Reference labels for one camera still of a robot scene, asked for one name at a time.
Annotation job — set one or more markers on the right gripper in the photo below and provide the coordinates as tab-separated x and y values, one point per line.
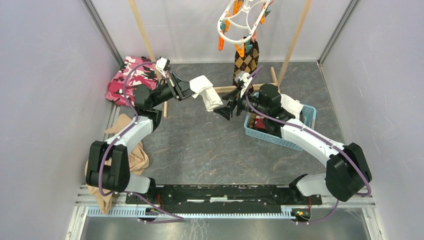
232	96

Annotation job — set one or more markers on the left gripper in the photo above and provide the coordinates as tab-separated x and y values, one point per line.
181	89

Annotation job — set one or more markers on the white sock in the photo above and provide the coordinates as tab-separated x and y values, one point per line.
202	86
291	105

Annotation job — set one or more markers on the brown argyle sock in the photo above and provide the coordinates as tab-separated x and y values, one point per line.
252	56
239	65

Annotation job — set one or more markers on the white plastic clip hanger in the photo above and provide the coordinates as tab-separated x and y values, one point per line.
238	23

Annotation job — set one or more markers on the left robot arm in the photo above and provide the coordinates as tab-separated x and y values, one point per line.
108	166

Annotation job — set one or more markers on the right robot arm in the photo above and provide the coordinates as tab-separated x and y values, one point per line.
346	169

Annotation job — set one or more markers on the red striped sock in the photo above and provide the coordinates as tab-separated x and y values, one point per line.
258	123

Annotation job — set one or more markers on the pink camouflage cloth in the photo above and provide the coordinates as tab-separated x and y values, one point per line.
133	72

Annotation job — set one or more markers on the blue plastic basket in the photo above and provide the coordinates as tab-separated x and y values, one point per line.
309	118

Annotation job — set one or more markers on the beige cloth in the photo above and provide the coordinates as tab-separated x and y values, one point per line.
138	162

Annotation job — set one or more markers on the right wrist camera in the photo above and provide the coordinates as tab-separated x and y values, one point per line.
243	80

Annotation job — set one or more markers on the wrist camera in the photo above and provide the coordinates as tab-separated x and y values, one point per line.
162	65
243	80

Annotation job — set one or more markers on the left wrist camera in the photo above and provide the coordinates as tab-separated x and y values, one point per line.
162	65

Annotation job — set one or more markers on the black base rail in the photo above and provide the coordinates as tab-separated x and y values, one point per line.
228	199

